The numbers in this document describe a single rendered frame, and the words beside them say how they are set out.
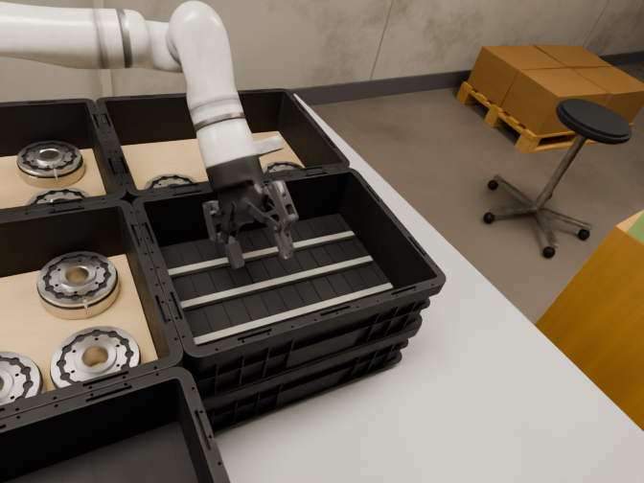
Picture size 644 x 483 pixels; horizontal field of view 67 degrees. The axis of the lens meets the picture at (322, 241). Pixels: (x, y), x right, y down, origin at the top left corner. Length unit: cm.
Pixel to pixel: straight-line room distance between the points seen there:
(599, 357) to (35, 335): 173
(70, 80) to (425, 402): 209
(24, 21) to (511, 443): 91
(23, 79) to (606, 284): 238
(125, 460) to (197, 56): 49
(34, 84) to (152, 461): 206
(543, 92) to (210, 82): 282
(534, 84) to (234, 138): 285
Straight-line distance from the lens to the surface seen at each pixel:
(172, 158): 104
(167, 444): 66
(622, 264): 182
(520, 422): 97
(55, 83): 252
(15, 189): 99
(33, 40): 68
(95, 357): 71
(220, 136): 66
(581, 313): 195
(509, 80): 350
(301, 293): 79
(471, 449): 90
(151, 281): 66
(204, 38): 68
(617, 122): 258
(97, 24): 68
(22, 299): 80
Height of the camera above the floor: 143
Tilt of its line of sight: 42 degrees down
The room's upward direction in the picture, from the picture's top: 15 degrees clockwise
